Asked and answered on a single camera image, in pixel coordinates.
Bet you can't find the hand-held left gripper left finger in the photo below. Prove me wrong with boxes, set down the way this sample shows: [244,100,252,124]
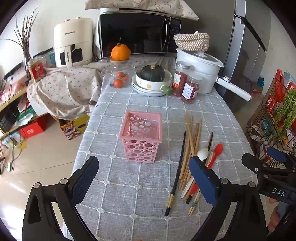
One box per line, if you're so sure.
[21,156,100,241]

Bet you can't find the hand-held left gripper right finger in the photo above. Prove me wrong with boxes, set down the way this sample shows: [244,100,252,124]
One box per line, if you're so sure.
[189,156,269,241]

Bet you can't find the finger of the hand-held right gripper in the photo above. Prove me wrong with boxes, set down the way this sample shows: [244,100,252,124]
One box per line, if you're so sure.
[266,146,296,172]
[242,153,269,183]

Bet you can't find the white plastic spoon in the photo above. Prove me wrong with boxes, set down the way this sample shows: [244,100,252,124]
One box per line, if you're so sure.
[180,148,210,200]

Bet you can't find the black chopstick with gold band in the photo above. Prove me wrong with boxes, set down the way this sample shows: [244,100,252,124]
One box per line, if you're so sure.
[164,131,187,217]

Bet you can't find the red plastic spoon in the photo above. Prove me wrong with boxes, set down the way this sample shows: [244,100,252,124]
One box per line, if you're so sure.
[186,144,224,202]

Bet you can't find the pile of wooden chopsticks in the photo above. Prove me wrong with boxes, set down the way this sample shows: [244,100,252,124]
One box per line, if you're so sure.
[178,113,203,216]

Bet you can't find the pink perforated plastic basket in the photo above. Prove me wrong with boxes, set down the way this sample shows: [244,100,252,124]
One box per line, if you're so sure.
[118,110,163,163]

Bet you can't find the person's right hand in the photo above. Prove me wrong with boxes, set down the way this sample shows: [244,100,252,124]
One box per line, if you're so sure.
[267,197,280,235]

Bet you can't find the green long beans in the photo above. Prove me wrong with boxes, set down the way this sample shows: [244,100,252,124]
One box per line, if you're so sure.
[274,89,296,139]

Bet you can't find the yellow printed cardboard box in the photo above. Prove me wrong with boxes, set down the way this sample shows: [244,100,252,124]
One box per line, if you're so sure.
[59,113,90,140]

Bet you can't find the grey checked tablecloth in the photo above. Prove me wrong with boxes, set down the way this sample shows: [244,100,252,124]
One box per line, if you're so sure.
[59,56,252,241]

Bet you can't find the red plastic bag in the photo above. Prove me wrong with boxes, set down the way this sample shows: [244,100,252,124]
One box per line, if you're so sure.
[266,69,289,112]

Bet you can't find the red gift box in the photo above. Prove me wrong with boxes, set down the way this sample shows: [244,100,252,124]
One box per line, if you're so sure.
[20,122,47,139]

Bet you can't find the short jar of red berries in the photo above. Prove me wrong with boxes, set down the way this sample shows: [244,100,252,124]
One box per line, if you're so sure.
[181,75,203,102]

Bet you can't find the small floral print sheet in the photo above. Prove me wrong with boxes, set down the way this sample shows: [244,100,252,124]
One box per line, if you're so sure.
[26,58,111,121]

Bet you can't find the grey refrigerator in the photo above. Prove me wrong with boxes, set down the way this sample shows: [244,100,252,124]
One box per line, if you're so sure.
[203,0,271,113]

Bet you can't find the tall jar of red berries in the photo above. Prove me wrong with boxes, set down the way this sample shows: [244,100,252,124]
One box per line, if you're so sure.
[171,61,191,97]

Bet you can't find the white electric cooking pot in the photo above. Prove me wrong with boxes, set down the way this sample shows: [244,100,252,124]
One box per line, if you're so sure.
[176,47,252,102]

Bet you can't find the wooden shelf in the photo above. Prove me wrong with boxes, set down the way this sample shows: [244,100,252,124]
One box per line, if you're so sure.
[0,88,58,139]

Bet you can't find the clear glass jar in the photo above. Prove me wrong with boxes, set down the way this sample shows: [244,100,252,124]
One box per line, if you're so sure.
[102,60,136,88]

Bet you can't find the pink cloth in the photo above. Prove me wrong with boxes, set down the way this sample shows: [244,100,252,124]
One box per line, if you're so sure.
[0,81,28,102]

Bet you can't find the dark green pumpkin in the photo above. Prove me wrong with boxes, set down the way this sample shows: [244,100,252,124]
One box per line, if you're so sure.
[140,64,165,82]

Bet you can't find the red label nut jar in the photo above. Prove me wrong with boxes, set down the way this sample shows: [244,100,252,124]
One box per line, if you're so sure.
[27,59,48,82]

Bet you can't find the black power strip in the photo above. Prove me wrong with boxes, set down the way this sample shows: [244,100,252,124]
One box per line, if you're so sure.
[3,64,26,79]

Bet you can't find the large orange citrus fruit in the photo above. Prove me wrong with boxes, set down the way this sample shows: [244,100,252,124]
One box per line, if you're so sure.
[111,37,131,61]

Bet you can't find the cream air fryer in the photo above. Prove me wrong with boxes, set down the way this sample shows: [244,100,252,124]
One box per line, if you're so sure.
[54,18,94,68]

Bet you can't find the vase of dry branches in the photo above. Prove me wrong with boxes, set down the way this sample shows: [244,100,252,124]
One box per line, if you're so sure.
[0,5,41,63]

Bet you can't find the black microwave oven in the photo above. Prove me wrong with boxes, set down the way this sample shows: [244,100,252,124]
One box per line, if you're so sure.
[97,8,182,59]

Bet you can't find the floral cloth cover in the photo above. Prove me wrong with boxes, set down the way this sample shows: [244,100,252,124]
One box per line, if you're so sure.
[84,0,199,21]

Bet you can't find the black wire rack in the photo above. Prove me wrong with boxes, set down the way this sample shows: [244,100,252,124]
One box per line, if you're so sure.
[246,79,296,163]

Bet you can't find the woven rope basket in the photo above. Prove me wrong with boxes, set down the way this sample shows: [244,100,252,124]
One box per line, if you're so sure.
[173,32,210,52]

